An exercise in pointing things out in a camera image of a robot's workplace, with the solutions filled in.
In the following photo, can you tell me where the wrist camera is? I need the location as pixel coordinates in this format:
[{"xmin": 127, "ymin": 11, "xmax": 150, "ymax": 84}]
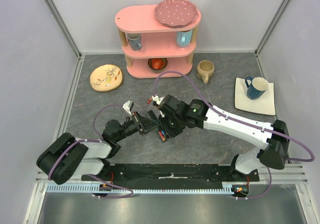
[
  {"xmin": 151, "ymin": 95, "xmax": 165, "ymax": 118},
  {"xmin": 122, "ymin": 100, "xmax": 134, "ymax": 116}
]

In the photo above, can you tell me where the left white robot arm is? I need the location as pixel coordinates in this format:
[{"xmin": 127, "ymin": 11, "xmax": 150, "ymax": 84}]
[{"xmin": 36, "ymin": 110, "xmax": 161, "ymax": 185}]

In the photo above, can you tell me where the dark blue mug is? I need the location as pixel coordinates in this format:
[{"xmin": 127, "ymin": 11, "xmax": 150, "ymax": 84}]
[{"xmin": 244, "ymin": 76, "xmax": 269, "ymax": 100}]

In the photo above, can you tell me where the light blue mug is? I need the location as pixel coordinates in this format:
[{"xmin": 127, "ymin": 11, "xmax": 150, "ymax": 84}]
[{"xmin": 175, "ymin": 29, "xmax": 193, "ymax": 48}]

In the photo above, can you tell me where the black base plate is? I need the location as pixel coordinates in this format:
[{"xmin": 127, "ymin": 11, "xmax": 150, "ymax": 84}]
[{"xmin": 96, "ymin": 163, "xmax": 260, "ymax": 182}]

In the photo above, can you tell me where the beige ceramic mug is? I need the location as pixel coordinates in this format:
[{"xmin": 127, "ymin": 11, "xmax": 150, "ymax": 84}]
[{"xmin": 196, "ymin": 60, "xmax": 215, "ymax": 84}]

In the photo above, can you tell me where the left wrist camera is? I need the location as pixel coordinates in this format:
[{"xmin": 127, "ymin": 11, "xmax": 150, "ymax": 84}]
[{"xmin": 122, "ymin": 100, "xmax": 134, "ymax": 116}]

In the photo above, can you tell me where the grey mug on shelf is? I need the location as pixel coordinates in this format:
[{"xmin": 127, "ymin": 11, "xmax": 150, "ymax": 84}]
[{"xmin": 126, "ymin": 33, "xmax": 142, "ymax": 51}]

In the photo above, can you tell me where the pink three-tier shelf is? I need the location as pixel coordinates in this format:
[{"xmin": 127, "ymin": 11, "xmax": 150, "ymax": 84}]
[{"xmin": 115, "ymin": 5, "xmax": 201, "ymax": 79}]

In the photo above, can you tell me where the pink dotted plate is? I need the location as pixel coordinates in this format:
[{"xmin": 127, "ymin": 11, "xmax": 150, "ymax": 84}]
[{"xmin": 154, "ymin": 0, "xmax": 199, "ymax": 29}]

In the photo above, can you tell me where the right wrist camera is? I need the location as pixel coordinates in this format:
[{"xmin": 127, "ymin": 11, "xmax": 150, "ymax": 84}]
[{"xmin": 151, "ymin": 95, "xmax": 165, "ymax": 118}]

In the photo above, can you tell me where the white square plate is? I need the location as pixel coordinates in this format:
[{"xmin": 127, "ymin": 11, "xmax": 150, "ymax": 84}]
[{"xmin": 234, "ymin": 77, "xmax": 276, "ymax": 116}]

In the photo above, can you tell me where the red cup in bowl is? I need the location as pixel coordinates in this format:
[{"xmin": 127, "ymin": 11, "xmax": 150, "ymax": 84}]
[{"xmin": 151, "ymin": 58, "xmax": 167, "ymax": 70}]

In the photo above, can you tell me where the light blue cable duct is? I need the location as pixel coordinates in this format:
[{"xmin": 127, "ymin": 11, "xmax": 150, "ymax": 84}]
[{"xmin": 46, "ymin": 182, "xmax": 234, "ymax": 195}]

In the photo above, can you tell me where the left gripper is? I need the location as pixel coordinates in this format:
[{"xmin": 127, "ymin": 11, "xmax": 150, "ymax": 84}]
[{"xmin": 114, "ymin": 110, "xmax": 162, "ymax": 142}]

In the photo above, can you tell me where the yellow bird painted plate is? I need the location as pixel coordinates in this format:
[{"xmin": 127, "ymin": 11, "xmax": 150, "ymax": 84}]
[{"xmin": 89, "ymin": 64, "xmax": 123, "ymax": 92}]

